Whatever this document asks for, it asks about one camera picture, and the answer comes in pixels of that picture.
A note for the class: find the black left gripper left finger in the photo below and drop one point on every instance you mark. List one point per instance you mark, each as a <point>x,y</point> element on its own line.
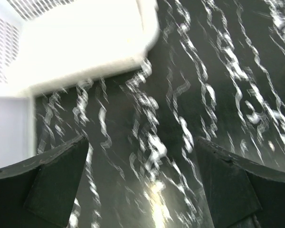
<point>39,192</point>

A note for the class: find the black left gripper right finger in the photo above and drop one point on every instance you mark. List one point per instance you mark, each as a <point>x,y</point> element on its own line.
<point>240,193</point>

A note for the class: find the black marble pattern mat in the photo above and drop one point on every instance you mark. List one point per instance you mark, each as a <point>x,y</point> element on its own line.
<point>217,71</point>

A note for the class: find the white perforated plastic basket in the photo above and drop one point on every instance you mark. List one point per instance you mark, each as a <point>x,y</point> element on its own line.
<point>48,45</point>

